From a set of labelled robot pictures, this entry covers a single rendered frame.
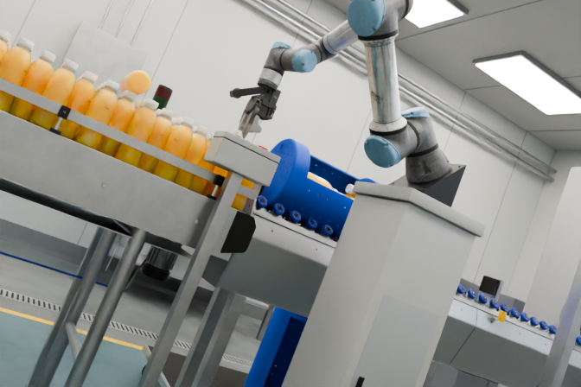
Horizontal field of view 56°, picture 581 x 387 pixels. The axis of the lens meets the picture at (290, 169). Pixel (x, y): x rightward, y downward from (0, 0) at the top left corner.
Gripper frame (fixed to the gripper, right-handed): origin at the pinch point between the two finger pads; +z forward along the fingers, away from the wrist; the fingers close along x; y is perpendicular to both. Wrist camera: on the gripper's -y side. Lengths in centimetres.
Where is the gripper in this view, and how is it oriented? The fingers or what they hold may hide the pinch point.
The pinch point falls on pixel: (240, 134)
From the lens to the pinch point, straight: 188.9
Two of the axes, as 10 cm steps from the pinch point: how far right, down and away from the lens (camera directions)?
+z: -3.7, 9.2, -1.3
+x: -4.5, -0.6, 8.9
